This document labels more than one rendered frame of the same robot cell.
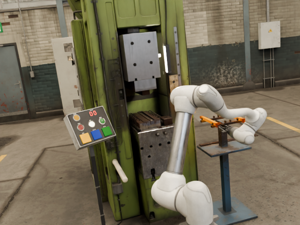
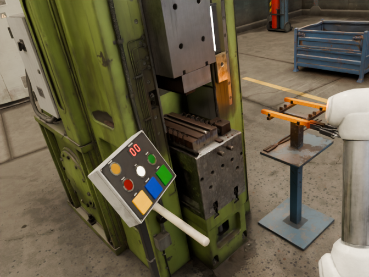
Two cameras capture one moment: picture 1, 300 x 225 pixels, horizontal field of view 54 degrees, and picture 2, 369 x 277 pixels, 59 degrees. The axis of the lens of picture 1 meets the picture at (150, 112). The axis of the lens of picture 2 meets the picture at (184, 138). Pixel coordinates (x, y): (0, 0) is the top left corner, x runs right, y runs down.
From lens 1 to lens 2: 1.33 m
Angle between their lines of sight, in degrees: 24
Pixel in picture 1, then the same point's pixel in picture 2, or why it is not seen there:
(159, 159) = (222, 186)
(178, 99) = (358, 119)
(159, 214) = (223, 254)
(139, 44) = (185, 7)
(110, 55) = (130, 32)
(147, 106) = (168, 103)
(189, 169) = not seen: hidden behind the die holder
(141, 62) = (189, 40)
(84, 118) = (127, 165)
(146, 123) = (200, 139)
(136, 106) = not seen: hidden behind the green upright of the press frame
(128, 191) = (174, 237)
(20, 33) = not seen: outside the picture
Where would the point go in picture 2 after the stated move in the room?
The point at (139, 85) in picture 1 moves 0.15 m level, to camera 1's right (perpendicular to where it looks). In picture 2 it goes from (190, 81) to (215, 73)
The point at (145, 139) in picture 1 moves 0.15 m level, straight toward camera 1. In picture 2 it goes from (206, 165) to (219, 177)
